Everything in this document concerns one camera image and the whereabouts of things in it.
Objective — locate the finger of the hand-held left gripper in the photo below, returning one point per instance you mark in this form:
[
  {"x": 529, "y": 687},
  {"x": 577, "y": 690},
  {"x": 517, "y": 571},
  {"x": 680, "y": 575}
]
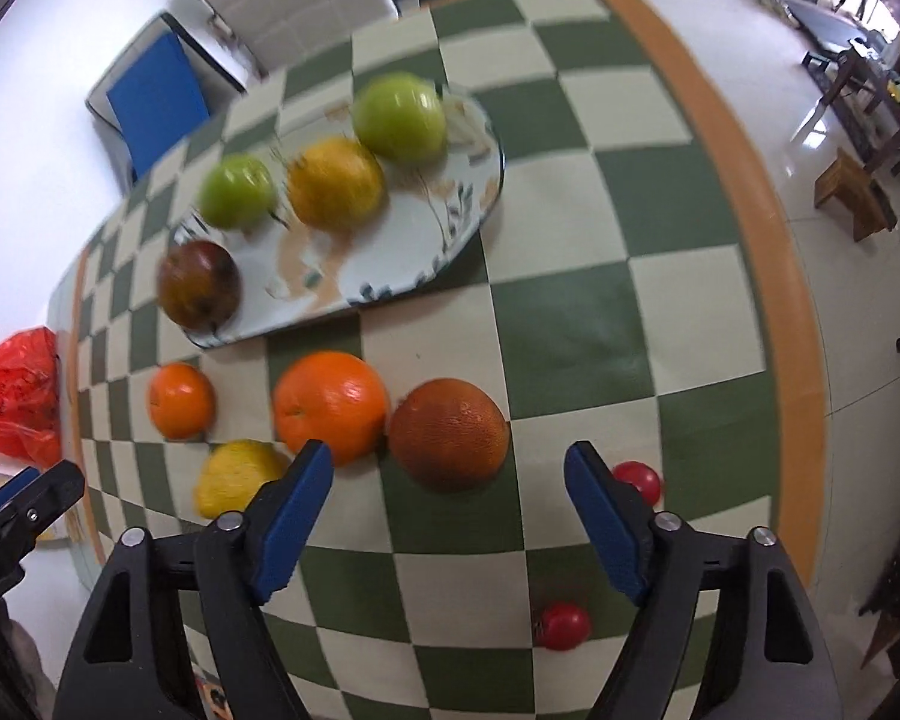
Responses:
[{"x": 41, "y": 495}]

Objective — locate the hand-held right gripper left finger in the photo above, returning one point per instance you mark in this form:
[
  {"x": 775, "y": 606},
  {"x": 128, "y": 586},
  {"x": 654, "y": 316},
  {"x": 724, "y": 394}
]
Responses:
[{"x": 300, "y": 521}]

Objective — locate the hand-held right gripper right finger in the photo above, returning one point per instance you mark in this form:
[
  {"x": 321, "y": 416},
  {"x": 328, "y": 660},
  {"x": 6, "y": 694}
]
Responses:
[{"x": 607, "y": 532}]

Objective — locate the dark brownish orange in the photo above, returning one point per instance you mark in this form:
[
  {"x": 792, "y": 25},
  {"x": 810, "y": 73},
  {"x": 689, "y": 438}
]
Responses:
[{"x": 448, "y": 435}]

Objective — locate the oval patterned plate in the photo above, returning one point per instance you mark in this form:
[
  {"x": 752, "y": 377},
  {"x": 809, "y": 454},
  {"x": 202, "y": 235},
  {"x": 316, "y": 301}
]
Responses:
[{"x": 390, "y": 240}]

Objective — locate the small red tomato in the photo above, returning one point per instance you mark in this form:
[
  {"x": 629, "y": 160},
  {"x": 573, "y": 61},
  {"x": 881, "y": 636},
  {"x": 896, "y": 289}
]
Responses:
[
  {"x": 640, "y": 480},
  {"x": 562, "y": 625}
]

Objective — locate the yellow lemon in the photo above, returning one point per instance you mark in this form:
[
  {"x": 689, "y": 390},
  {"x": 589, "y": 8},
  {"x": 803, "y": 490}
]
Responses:
[{"x": 229, "y": 476}]

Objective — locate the red plastic bag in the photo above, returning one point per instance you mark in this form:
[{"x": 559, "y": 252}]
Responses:
[{"x": 19, "y": 397}]

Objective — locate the large bright orange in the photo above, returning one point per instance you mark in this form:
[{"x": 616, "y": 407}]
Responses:
[{"x": 330, "y": 406}]

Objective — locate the small bright orange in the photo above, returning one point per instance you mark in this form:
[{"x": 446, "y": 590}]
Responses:
[{"x": 181, "y": 400}]

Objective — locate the green white checkered tablecloth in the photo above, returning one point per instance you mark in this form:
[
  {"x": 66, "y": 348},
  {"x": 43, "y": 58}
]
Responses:
[{"x": 570, "y": 315}]

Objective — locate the dark red apple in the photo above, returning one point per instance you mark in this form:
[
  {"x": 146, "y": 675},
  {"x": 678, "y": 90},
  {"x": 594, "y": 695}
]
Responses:
[{"x": 199, "y": 285}]

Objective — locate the small green apple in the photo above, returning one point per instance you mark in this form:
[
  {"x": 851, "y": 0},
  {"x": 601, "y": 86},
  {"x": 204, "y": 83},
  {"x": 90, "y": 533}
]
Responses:
[{"x": 238, "y": 190}]

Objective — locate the yellow orange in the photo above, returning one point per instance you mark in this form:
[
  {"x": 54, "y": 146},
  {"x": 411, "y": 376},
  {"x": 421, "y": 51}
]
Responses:
[{"x": 336, "y": 184}]

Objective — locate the chair with blue cushion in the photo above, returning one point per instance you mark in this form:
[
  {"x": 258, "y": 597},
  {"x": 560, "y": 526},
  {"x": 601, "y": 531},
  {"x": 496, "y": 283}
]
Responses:
[{"x": 157, "y": 105}]

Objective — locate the large green apple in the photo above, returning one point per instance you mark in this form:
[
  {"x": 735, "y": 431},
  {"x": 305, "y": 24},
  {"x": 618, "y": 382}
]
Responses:
[{"x": 400, "y": 118}]

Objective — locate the small wooden stool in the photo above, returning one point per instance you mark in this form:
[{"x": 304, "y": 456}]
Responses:
[{"x": 855, "y": 191}]

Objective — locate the dark wooden desk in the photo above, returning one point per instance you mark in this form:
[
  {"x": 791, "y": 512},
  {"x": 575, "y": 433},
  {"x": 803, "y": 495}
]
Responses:
[{"x": 874, "y": 101}]

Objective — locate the white padded chair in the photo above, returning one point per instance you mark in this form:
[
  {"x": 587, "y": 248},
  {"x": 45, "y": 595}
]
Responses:
[{"x": 292, "y": 4}]

